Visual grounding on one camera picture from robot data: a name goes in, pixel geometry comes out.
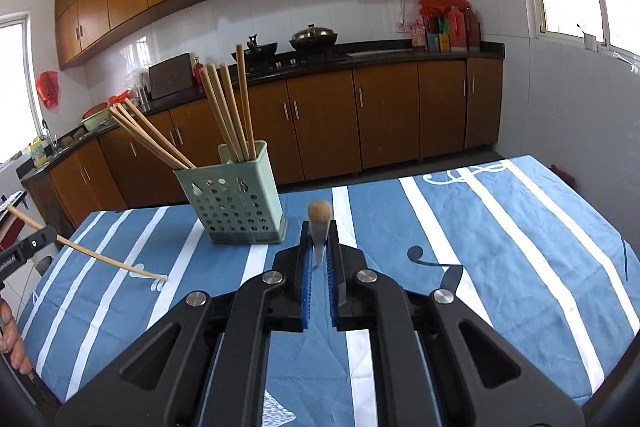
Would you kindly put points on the blue white striped tablecloth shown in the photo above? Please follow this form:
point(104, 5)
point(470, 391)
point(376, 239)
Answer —
point(500, 232)

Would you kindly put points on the wooden chopstick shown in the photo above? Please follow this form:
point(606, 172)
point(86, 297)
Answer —
point(146, 116)
point(217, 107)
point(226, 107)
point(246, 107)
point(235, 107)
point(100, 257)
point(141, 118)
point(319, 212)
point(134, 121)
point(127, 123)

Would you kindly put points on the colourful seasoning boxes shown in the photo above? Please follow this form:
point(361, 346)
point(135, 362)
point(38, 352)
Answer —
point(438, 42)

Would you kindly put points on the red sauce bottle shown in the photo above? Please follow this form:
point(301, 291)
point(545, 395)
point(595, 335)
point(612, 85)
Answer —
point(455, 29)

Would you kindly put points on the large red plastic bag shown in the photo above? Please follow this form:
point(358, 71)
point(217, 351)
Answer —
point(442, 4)

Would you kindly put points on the wok with lid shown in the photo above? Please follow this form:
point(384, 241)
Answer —
point(314, 38)

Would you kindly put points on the hanging red plastic bag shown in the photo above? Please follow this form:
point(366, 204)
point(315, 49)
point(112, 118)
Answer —
point(48, 89)

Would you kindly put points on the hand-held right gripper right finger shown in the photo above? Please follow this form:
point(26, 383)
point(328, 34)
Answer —
point(332, 287)

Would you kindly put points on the pink packet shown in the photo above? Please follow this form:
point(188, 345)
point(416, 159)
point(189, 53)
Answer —
point(417, 34)

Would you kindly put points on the white plastic bag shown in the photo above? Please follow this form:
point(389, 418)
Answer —
point(139, 77)

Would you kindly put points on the crumpled red plastic bag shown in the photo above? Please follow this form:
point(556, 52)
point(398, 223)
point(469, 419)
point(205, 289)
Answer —
point(120, 98)

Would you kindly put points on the yellow detergent bottle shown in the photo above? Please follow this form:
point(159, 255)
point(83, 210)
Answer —
point(37, 154)

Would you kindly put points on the green perforated utensil holder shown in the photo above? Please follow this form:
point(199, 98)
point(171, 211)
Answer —
point(235, 207)

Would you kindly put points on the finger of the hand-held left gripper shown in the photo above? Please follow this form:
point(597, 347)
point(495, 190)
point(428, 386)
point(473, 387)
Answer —
point(37, 244)

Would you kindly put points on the black gas stove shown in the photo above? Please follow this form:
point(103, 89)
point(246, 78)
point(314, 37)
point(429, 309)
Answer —
point(295, 59)

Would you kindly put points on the green basin with red lid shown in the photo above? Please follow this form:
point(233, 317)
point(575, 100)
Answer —
point(97, 119)

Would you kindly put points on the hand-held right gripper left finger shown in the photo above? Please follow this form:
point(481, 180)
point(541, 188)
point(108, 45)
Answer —
point(308, 287)

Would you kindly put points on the black wok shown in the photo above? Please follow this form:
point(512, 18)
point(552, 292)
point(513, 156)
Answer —
point(257, 49)

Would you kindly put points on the person's left hand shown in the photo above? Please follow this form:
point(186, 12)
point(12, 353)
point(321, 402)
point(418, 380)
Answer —
point(12, 337)

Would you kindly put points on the wooden lower kitchen cabinets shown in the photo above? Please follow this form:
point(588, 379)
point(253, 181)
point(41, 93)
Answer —
point(390, 107)

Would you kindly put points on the dark cutting board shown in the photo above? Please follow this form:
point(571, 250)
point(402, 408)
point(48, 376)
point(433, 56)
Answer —
point(170, 77)

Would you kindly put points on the small red object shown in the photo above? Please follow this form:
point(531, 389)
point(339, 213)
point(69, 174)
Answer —
point(564, 176)

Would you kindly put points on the dark sauce bottle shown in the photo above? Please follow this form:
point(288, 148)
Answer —
point(472, 29)

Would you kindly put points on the metal faucet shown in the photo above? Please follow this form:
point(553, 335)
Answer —
point(50, 137)

